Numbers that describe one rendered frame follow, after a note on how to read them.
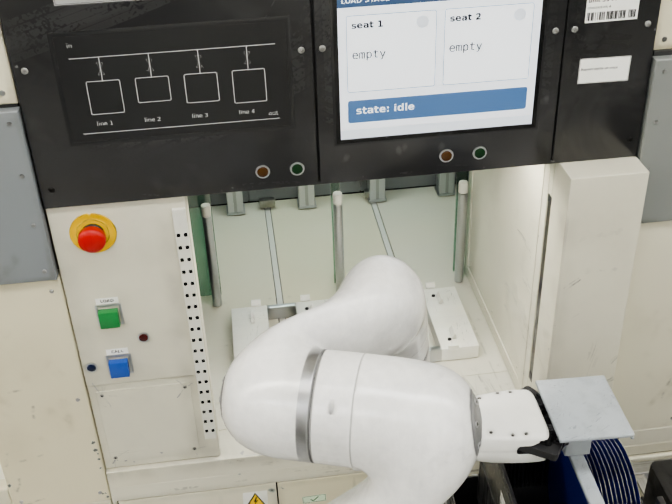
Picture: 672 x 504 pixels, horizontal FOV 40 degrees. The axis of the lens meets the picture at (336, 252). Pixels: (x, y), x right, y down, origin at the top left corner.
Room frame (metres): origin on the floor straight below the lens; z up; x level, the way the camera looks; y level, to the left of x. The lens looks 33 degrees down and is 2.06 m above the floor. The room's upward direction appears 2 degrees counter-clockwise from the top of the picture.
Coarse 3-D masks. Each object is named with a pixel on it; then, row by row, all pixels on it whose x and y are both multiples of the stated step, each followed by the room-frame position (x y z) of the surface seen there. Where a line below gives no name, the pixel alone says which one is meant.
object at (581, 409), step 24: (552, 384) 0.98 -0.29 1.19; (576, 384) 0.98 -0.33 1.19; (600, 384) 0.98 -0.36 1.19; (552, 408) 0.93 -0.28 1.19; (576, 408) 0.93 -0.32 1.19; (600, 408) 0.93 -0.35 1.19; (576, 432) 0.88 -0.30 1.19; (600, 432) 0.88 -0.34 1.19; (624, 432) 0.88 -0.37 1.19; (576, 456) 0.92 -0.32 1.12; (480, 480) 1.02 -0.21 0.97; (504, 480) 0.90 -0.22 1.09; (528, 480) 1.02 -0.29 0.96
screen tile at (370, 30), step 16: (352, 16) 1.21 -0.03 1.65; (368, 16) 1.21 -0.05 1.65; (384, 16) 1.21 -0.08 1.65; (400, 16) 1.21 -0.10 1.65; (432, 16) 1.22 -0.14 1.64; (352, 32) 1.21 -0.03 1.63; (368, 32) 1.21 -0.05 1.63; (384, 32) 1.21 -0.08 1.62; (400, 32) 1.21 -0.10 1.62; (416, 32) 1.22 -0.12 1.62; (432, 32) 1.22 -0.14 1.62; (416, 48) 1.22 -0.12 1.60; (432, 48) 1.22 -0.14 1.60; (352, 64) 1.21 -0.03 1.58; (368, 64) 1.21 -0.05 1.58; (384, 64) 1.21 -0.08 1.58; (400, 64) 1.21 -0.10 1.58; (416, 64) 1.22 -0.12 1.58; (432, 64) 1.22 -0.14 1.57; (352, 80) 1.21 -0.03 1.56; (368, 80) 1.21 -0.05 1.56; (384, 80) 1.21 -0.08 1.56; (400, 80) 1.21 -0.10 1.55; (416, 80) 1.22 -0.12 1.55; (432, 80) 1.22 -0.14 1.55
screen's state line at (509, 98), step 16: (416, 96) 1.22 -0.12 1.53; (432, 96) 1.22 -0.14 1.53; (448, 96) 1.22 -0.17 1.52; (464, 96) 1.22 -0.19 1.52; (480, 96) 1.23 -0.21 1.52; (496, 96) 1.23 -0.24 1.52; (512, 96) 1.23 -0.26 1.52; (352, 112) 1.21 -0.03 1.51; (368, 112) 1.21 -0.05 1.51; (384, 112) 1.21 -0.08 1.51; (400, 112) 1.21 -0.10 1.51; (416, 112) 1.22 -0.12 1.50; (432, 112) 1.22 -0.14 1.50; (448, 112) 1.22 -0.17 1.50; (464, 112) 1.22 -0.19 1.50
